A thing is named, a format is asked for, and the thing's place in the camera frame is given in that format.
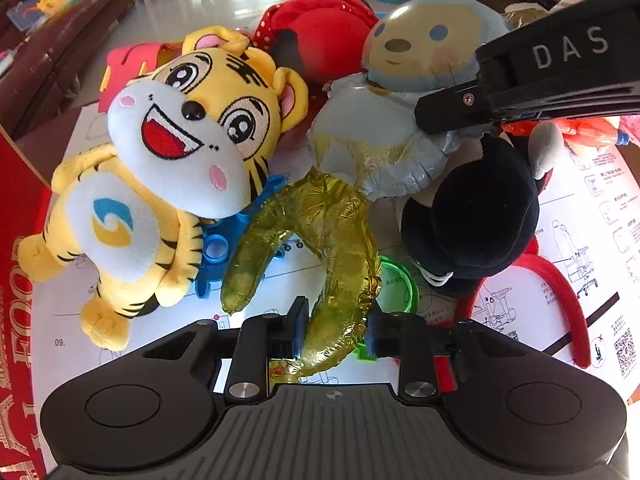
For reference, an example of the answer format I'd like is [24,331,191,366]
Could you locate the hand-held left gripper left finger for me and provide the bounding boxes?
[142,296,311,408]

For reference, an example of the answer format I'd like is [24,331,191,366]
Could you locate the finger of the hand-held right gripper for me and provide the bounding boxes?
[414,82,501,136]

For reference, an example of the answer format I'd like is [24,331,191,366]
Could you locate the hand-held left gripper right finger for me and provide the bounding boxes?
[364,310,506,408]

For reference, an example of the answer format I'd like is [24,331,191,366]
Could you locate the orange plastic toy gun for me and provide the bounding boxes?
[560,117,633,148]

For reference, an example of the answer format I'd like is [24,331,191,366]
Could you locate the black mouse plush red shorts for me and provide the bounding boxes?
[400,120,566,298]

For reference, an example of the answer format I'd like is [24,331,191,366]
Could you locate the red cardboard box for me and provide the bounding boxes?
[0,122,56,480]

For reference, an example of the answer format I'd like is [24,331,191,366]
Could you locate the blue plastic gear toy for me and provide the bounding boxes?
[192,175,301,301]

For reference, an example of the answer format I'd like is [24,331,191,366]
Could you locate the white instruction sheet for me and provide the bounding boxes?
[10,95,640,406]

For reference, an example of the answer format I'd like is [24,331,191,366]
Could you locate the red polka dot mouse plush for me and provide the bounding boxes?
[250,0,381,91]

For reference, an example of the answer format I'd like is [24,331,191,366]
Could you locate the red fuzzy headband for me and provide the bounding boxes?
[452,237,591,368]

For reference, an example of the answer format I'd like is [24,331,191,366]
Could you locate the yellow tiger plush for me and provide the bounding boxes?
[19,27,311,353]

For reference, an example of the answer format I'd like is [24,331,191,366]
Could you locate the red and yellow toy block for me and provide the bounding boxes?
[97,42,201,113]

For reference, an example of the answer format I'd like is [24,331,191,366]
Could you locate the dark red leather sofa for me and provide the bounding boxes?
[0,0,146,131]

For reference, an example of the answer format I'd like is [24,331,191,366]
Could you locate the clear plastic box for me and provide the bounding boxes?
[7,0,46,31]

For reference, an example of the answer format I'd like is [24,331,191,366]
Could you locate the green plastic ring toy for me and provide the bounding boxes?
[357,255,418,361]

